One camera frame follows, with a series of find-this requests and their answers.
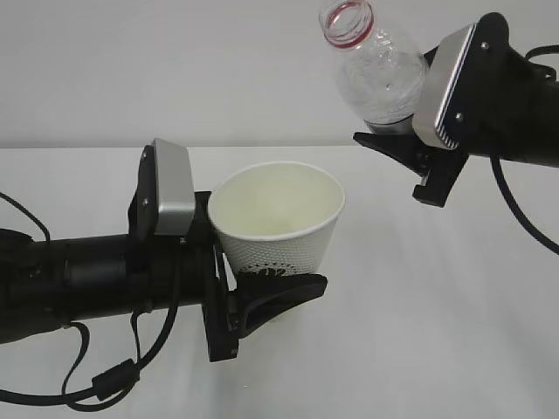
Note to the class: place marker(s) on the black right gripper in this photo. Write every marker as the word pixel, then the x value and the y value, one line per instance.
pixel 439 168

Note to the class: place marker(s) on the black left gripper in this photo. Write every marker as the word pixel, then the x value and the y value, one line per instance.
pixel 260 297

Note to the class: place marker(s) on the clear plastic water bottle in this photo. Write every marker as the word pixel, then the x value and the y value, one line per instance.
pixel 378 69

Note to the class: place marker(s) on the white paper cup green logo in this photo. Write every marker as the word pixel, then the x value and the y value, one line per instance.
pixel 276 218

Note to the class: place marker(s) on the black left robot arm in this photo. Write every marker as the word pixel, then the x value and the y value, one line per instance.
pixel 170 255

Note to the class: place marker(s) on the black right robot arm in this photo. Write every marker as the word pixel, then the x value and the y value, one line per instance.
pixel 480 97

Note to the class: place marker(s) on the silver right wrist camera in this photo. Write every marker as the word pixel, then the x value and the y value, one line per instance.
pixel 428 121

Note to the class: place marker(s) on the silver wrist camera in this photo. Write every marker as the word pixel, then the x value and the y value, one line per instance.
pixel 428 121
pixel 175 193

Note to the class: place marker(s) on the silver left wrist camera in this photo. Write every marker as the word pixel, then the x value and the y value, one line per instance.
pixel 175 193

